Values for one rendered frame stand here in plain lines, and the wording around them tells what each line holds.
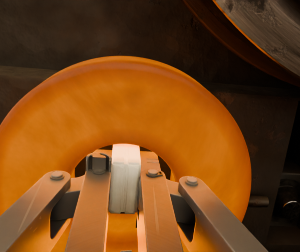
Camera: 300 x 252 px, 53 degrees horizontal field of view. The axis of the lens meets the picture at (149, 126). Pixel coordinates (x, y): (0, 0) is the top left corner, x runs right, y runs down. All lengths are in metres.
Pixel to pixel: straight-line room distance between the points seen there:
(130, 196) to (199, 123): 0.05
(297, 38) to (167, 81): 0.09
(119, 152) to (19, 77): 0.17
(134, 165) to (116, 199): 0.02
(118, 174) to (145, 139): 0.03
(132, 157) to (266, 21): 0.11
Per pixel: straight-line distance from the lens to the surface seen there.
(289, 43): 0.21
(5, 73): 0.31
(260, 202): 0.35
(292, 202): 0.40
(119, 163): 0.15
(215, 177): 0.18
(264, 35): 0.20
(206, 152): 0.18
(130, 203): 0.16
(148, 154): 0.18
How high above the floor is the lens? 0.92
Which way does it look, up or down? 16 degrees down
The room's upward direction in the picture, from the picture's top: 5 degrees clockwise
